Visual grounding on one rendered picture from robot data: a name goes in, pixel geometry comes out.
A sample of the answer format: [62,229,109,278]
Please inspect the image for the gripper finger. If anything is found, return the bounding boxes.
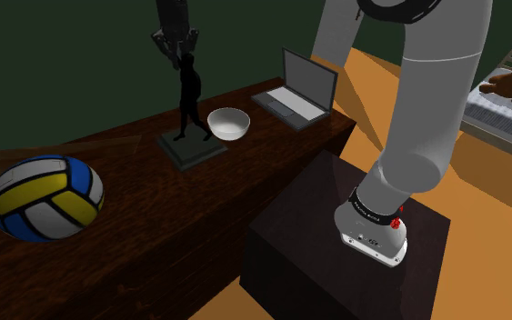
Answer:
[183,27,200,58]
[150,27,180,71]

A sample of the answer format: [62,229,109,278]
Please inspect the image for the black human figure statue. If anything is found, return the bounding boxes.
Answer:
[156,53,229,173]

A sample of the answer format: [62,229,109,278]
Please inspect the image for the white bowl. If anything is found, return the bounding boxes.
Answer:
[206,107,252,143]

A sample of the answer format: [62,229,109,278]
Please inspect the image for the grey laptop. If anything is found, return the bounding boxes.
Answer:
[250,46,339,133]

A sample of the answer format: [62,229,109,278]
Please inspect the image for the dark wooden table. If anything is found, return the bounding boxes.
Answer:
[0,76,357,320]

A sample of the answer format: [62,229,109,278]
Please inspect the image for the blue yellow white volleyball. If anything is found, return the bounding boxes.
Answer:
[0,154,105,244]

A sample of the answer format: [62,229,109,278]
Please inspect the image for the dark robot stand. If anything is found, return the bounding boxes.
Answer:
[239,149,453,320]

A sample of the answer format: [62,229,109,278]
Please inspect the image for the bed with teddy bear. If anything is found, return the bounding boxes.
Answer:
[459,38,512,157]

